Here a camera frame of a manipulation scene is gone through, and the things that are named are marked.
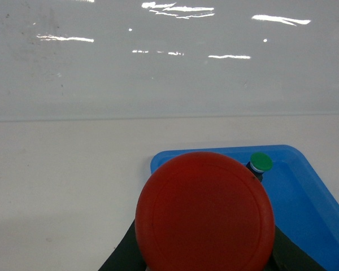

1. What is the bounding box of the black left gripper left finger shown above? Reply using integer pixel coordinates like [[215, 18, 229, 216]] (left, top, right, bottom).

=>
[[98, 221, 147, 271]]

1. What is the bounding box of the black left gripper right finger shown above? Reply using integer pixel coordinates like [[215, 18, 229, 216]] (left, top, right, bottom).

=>
[[267, 226, 325, 270]]

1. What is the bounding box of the red mushroom push button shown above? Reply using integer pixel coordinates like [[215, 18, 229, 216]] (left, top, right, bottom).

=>
[[135, 152, 275, 270]]

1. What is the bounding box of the blue plastic tray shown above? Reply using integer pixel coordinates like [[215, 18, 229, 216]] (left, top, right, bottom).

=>
[[150, 145, 339, 271]]

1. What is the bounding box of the green mushroom push button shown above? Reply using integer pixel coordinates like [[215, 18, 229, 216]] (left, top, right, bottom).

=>
[[246, 152, 273, 182]]

